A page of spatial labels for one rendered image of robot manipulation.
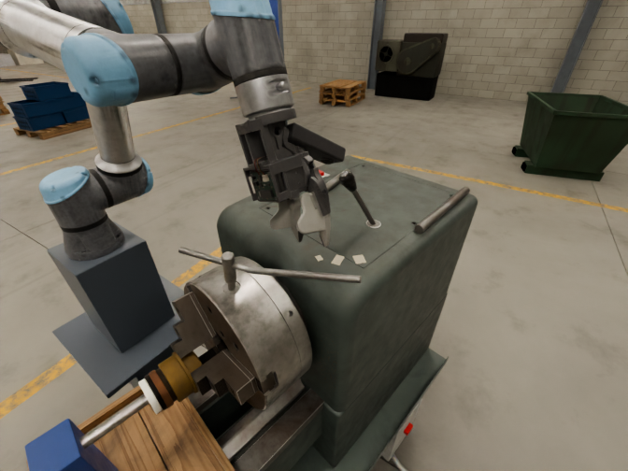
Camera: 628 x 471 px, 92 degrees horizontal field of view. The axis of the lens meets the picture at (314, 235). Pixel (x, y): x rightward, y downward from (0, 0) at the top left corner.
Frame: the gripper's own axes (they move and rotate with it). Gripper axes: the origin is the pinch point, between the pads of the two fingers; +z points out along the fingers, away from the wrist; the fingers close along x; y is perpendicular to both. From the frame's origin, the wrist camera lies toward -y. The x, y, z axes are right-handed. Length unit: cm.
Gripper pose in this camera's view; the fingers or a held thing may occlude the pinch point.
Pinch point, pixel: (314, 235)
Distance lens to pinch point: 51.5
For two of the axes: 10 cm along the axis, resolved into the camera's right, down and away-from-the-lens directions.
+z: 2.4, 9.1, 3.4
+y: -7.1, 4.0, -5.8
